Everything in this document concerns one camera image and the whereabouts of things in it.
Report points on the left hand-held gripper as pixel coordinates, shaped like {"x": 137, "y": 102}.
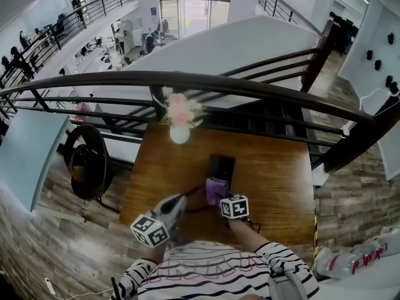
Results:
{"x": 151, "y": 231}

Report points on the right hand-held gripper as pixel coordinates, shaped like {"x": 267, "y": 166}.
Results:
{"x": 234, "y": 206}

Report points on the purple cloth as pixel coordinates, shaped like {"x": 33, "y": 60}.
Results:
{"x": 215, "y": 191}

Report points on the person's right forearm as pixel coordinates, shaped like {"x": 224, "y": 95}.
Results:
{"x": 243, "y": 234}

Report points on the person's left forearm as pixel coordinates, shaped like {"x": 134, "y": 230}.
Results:
{"x": 156, "y": 253}

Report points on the person's striped shirt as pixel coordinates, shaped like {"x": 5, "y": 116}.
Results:
{"x": 203, "y": 270}

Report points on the white vase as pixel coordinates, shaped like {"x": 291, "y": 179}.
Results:
{"x": 179, "y": 136}

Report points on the grey bag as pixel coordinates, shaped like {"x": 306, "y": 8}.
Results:
{"x": 282, "y": 287}

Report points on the dark round-back chair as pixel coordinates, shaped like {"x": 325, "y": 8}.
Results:
{"x": 87, "y": 167}

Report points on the pink flower bouquet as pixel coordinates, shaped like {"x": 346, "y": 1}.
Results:
{"x": 181, "y": 109}

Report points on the wrapped pack of water bottles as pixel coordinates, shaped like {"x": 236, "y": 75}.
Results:
{"x": 340, "y": 262}

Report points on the white plastic clip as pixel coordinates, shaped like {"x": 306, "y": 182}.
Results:
{"x": 346, "y": 130}

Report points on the dark wooden handrail railing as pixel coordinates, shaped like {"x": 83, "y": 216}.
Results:
{"x": 125, "y": 77}

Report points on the white power strip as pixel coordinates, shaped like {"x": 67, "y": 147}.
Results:
{"x": 49, "y": 285}

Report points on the black stair railing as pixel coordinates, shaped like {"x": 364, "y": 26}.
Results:
{"x": 275, "y": 62}

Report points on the light blue table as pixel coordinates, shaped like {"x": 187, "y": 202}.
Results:
{"x": 25, "y": 152}

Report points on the white cabinet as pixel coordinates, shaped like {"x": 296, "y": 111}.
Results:
{"x": 129, "y": 33}

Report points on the glass entrance window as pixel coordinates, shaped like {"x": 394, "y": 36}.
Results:
{"x": 193, "y": 8}

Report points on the group of black hung devices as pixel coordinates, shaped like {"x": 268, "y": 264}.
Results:
{"x": 377, "y": 64}

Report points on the short black balcony railing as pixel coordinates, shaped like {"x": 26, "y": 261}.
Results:
{"x": 278, "y": 6}

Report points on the long black balcony railing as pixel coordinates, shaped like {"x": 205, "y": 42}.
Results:
{"x": 90, "y": 6}

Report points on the white partition panel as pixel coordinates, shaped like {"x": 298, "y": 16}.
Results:
{"x": 375, "y": 17}

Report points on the blue wall poster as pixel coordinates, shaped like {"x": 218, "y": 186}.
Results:
{"x": 153, "y": 13}

